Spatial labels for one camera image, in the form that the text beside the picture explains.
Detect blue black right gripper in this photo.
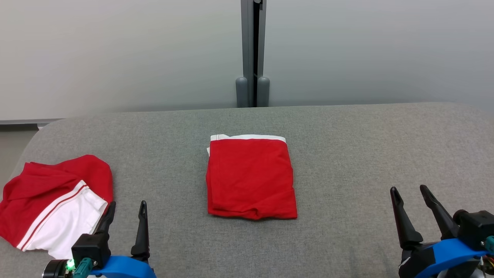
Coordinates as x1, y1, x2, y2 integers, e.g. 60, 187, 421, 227
390, 185, 490, 278

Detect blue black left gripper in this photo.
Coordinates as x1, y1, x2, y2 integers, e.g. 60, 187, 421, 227
42, 200, 157, 278

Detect red shorts with white trim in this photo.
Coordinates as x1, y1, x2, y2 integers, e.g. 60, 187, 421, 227
206, 134, 298, 220

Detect red and white striped garment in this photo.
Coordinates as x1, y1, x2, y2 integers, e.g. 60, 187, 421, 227
0, 154, 114, 260

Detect teal left camera cable connector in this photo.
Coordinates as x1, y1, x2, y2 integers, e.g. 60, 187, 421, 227
73, 258, 96, 278

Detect grey partition base rail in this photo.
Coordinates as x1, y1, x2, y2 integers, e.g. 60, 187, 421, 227
0, 118, 64, 130

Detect grey partition post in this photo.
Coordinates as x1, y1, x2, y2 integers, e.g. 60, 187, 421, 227
235, 0, 271, 108

